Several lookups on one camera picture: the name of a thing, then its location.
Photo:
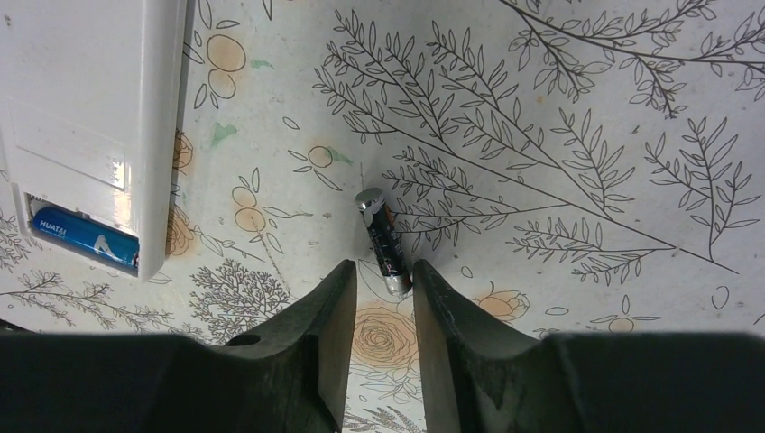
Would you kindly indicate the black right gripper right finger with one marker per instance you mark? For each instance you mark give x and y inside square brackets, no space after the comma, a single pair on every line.
[480,375]

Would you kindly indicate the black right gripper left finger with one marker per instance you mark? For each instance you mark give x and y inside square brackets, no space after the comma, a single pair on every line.
[288,374]

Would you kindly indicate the black battery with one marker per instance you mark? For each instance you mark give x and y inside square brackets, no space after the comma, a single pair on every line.
[386,241]

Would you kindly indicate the blue battery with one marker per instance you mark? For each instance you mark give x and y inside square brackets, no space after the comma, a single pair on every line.
[87,236]

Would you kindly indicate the white remote control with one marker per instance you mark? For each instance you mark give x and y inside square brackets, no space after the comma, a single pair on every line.
[89,105]

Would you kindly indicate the floral table mat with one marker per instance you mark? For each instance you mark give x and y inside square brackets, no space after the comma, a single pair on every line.
[567,165]

